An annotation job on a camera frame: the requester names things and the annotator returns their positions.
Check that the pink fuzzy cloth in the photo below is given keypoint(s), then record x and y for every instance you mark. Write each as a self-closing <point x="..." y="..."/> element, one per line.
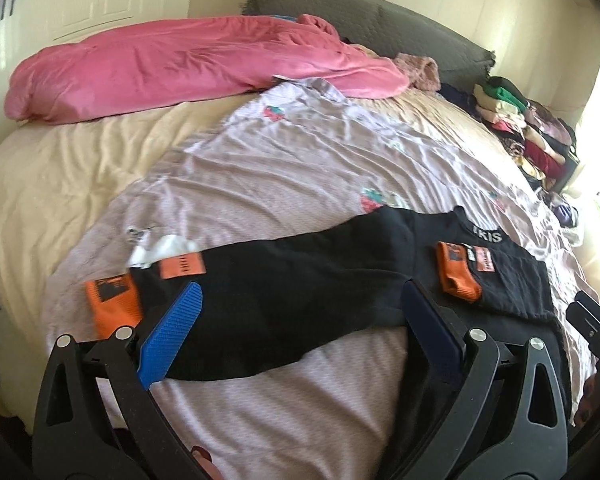
<point x="420" y="72"/>

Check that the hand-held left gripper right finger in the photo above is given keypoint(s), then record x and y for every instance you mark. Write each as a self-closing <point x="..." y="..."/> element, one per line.
<point x="430" y="325"/>

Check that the pile of folded clothes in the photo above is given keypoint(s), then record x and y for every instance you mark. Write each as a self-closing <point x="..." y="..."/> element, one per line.
<point x="520" y="130"/>

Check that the white crumpled cloth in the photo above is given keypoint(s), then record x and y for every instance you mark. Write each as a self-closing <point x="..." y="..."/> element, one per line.
<point x="165" y="250"/>

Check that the pink duvet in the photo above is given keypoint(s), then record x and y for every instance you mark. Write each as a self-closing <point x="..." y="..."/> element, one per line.
<point x="155" y="70"/>

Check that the cream bed sheet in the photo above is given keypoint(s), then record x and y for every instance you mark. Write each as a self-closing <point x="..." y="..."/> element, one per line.
<point x="55" y="170"/>

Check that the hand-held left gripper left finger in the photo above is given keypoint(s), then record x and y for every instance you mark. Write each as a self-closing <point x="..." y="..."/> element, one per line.
<point x="172" y="330"/>

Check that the person's left hand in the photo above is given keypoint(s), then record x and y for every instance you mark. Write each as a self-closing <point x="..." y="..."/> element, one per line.
<point x="202" y="455"/>

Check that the teal cloth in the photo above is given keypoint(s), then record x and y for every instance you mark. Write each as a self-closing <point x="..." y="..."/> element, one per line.
<point x="282" y="18"/>

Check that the lilac strawberry printed blanket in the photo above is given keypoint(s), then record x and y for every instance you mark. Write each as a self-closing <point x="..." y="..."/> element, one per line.
<point x="280" y="170"/>

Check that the dark navy cloth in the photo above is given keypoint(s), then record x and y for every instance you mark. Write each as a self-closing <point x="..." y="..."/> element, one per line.
<point x="455" y="95"/>

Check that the purple cloth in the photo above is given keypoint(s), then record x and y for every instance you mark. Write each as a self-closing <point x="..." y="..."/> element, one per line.
<point x="569" y="212"/>

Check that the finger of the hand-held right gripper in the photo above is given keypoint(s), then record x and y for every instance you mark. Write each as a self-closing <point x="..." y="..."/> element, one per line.
<point x="592" y="322"/>

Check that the black garment with orange patches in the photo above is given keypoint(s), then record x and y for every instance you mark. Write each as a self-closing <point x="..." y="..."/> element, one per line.
<point x="290" y="300"/>

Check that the grey padded headboard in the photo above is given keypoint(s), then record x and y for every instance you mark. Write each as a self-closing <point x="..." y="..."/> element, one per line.
<point x="380" y="25"/>

